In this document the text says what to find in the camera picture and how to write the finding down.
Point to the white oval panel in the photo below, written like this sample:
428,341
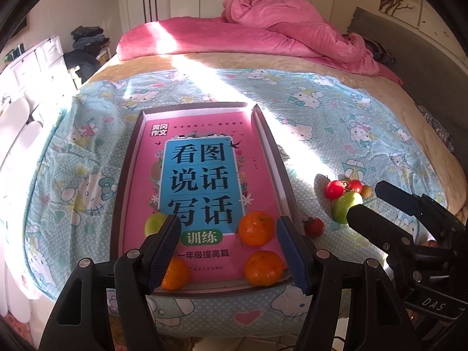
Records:
25,142
14,117

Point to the green apple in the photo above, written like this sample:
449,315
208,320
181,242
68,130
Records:
153,225
343,206

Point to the dark striped pillow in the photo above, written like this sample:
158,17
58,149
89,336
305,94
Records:
380,53

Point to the green bottles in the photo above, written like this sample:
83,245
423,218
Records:
16,52

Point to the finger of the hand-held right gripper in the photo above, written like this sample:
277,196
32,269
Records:
376,226
402,199

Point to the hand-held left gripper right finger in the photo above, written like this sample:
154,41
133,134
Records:
292,256

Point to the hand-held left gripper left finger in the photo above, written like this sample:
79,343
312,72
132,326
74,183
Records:
164,254

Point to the white drawer cabinet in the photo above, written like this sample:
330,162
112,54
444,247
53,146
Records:
36,69

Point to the cartoon cat printed blanket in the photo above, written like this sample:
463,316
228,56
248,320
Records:
73,190

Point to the red tomato with green calyx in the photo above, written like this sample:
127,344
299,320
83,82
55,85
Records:
313,227

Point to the dark patterned pillow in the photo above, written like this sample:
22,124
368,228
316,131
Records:
438,128

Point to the pink book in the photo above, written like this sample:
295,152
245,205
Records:
267,146
204,182

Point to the small yellow fruit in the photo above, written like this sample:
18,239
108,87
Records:
367,191

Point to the pile of folded clothes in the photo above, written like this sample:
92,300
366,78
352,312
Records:
87,40

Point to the pink duvet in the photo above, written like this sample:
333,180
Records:
256,33

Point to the large red tomato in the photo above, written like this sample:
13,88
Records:
333,190

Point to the white door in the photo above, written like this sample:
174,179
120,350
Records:
161,7

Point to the orange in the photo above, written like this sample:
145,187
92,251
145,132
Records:
177,276
257,228
264,267

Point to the grey headboard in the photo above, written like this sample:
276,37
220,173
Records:
413,55

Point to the small red cherry tomato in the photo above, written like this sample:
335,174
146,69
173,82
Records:
354,186

